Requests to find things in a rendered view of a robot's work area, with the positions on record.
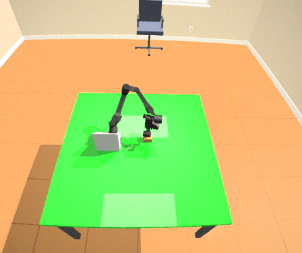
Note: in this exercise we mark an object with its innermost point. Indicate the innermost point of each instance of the orange block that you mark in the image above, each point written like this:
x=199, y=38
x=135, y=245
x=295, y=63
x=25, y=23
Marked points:
x=148, y=139

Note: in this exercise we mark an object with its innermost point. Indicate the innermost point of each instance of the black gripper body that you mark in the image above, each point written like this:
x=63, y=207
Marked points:
x=147, y=133

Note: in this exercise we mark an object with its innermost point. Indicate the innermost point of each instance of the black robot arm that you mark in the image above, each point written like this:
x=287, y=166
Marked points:
x=116, y=118

